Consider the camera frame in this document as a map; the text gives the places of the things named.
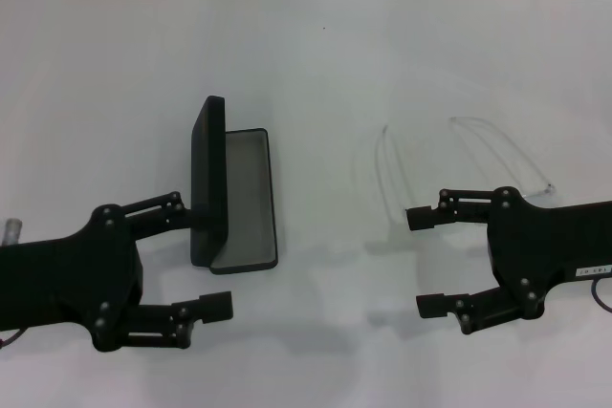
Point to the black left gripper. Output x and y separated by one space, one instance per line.
72 279

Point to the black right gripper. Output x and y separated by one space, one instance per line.
540 245

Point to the black glasses case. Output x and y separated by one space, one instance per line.
248 198

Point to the clear white glasses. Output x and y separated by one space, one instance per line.
550 186

